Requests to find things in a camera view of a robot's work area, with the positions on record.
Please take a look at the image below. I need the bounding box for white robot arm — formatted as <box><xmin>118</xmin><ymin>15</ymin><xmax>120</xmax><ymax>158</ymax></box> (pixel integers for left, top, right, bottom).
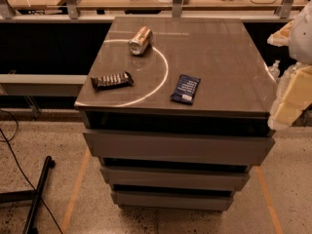
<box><xmin>267</xmin><ymin>1</ymin><xmax>312</xmax><ymax>131</ymax></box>

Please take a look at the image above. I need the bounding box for silver soda can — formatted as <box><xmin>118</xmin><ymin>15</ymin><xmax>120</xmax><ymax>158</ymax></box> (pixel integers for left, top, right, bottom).
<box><xmin>128</xmin><ymin>26</ymin><xmax>153</xmax><ymax>56</ymax></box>

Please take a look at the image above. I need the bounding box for wooden workbench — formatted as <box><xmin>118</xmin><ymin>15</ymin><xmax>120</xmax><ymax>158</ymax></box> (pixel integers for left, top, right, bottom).
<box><xmin>0</xmin><ymin>0</ymin><xmax>308</xmax><ymax>20</ymax></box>

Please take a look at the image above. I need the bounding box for black metal stand leg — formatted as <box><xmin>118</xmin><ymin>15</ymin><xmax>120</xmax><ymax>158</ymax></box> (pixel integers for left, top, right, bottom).
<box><xmin>0</xmin><ymin>156</ymin><xmax>56</xmax><ymax>234</ymax></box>

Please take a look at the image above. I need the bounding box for grey drawer cabinet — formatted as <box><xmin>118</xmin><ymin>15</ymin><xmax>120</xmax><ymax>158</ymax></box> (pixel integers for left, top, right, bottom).
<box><xmin>75</xmin><ymin>18</ymin><xmax>276</xmax><ymax>211</ymax></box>

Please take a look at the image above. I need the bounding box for black chocolate rxbar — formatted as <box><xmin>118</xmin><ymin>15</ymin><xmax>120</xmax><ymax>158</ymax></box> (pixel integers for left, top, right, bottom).
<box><xmin>91</xmin><ymin>71</ymin><xmax>134</xmax><ymax>91</ymax></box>

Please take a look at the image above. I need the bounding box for black floor cable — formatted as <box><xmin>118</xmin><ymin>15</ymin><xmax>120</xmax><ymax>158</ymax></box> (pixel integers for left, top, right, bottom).
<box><xmin>0</xmin><ymin>109</ymin><xmax>64</xmax><ymax>234</ymax></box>

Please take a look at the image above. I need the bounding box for clear plastic bottle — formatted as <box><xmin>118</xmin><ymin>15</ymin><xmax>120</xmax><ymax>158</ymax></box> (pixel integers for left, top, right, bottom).
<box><xmin>268</xmin><ymin>59</ymin><xmax>280</xmax><ymax>81</ymax></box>

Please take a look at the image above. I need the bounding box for blue rxbar wrapper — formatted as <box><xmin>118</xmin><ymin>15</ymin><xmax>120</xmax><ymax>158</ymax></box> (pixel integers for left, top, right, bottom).
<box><xmin>171</xmin><ymin>74</ymin><xmax>201</xmax><ymax>105</ymax></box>

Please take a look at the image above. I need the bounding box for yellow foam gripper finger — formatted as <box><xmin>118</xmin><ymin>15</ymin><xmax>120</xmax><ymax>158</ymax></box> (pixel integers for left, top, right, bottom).
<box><xmin>268</xmin><ymin>65</ymin><xmax>312</xmax><ymax>131</ymax></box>
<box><xmin>267</xmin><ymin>20</ymin><xmax>294</xmax><ymax>47</ymax></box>

